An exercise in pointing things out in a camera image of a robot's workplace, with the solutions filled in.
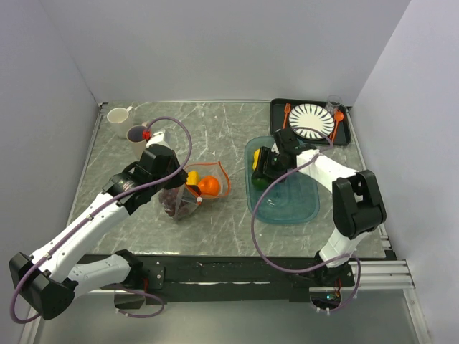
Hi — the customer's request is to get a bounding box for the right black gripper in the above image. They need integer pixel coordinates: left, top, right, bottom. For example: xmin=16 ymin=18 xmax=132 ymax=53
xmin=253 ymin=146 xmax=290 ymax=183

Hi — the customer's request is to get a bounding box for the yellow pear-shaped gourd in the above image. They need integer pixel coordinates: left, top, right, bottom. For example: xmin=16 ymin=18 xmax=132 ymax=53
xmin=252 ymin=148 xmax=260 ymax=171

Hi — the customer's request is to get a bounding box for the green lime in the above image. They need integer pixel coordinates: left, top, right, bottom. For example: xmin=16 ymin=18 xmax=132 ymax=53
xmin=252 ymin=178 xmax=270 ymax=191

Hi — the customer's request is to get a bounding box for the purple grape bunch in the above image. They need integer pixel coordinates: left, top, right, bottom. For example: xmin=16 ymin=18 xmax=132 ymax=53
xmin=158 ymin=187 xmax=197 ymax=220

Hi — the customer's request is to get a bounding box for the clear zip top bag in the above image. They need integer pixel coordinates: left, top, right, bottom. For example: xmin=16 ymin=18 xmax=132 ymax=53
xmin=177 ymin=161 xmax=231 ymax=211

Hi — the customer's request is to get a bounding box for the orange mandarin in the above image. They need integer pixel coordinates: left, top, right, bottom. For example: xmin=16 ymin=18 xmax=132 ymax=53
xmin=197 ymin=176 xmax=220 ymax=198

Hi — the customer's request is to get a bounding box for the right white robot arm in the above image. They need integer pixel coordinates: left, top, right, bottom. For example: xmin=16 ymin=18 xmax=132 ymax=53
xmin=251 ymin=129 xmax=387 ymax=285

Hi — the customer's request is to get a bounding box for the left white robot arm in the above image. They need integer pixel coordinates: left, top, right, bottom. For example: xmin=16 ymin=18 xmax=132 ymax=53
xmin=9 ymin=143 xmax=187 ymax=320

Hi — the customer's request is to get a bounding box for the beige mug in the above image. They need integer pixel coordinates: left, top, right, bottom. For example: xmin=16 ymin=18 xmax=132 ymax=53
xmin=126 ymin=123 xmax=151 ymax=160

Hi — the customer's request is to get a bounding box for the orange plastic fork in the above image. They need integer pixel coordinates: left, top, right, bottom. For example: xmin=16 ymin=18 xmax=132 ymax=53
xmin=282 ymin=103 xmax=291 ymax=129

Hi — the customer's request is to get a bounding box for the teal plastic tray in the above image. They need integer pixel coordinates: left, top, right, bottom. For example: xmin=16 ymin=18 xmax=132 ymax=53
xmin=245 ymin=136 xmax=320 ymax=224

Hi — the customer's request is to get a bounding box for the white mug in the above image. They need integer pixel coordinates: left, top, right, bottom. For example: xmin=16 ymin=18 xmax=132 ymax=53
xmin=106 ymin=106 xmax=133 ymax=139

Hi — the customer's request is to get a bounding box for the striped white plate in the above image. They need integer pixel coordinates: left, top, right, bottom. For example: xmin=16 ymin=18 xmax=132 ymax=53
xmin=288 ymin=103 xmax=335 ymax=140

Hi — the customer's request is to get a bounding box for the orange plastic spoon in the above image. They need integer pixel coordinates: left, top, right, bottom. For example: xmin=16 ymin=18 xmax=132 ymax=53
xmin=330 ymin=110 xmax=344 ymax=142

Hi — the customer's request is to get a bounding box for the clear drinking glass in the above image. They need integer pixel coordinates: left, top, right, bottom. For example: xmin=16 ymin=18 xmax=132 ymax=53
xmin=325 ymin=95 xmax=341 ymax=115

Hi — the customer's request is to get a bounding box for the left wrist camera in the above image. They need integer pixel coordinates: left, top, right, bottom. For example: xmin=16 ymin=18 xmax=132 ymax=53
xmin=146 ymin=130 xmax=170 ymax=148

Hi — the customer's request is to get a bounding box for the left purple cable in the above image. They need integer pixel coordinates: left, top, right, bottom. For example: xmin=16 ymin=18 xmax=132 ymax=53
xmin=9 ymin=116 xmax=193 ymax=324

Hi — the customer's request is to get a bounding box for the black base frame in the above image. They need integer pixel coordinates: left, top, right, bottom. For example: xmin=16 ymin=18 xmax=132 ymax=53
xmin=124 ymin=254 xmax=355 ymax=303

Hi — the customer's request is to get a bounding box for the aluminium rail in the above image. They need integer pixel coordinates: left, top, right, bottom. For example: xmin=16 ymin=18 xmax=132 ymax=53
xmin=310 ymin=260 xmax=415 ymax=292

